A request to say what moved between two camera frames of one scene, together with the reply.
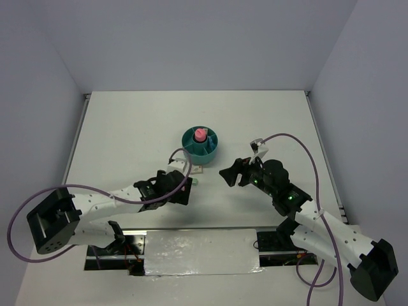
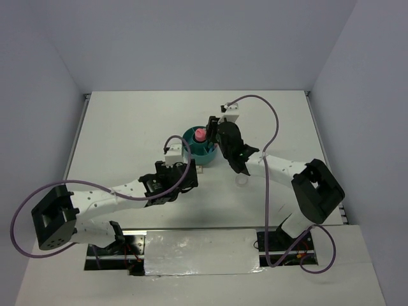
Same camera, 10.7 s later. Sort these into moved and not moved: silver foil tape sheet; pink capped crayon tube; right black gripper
Moved: right black gripper
Not moved: pink capped crayon tube; silver foil tape sheet
